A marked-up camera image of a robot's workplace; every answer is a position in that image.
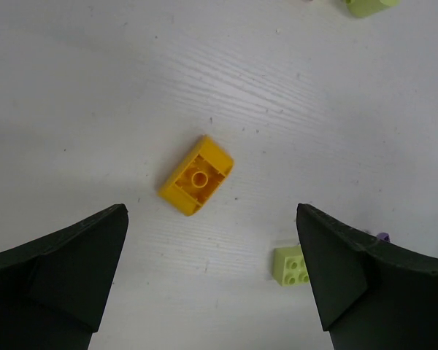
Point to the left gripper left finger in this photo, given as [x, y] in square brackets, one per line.
[54, 289]

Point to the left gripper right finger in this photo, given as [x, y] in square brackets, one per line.
[370, 294]

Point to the purple long lego brick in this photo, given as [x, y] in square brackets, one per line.
[383, 237]

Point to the light green square lego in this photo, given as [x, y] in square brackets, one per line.
[289, 267]

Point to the yellow curved lego brick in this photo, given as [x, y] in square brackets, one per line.
[201, 172]

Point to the light green rounded lego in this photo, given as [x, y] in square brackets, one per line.
[366, 8]

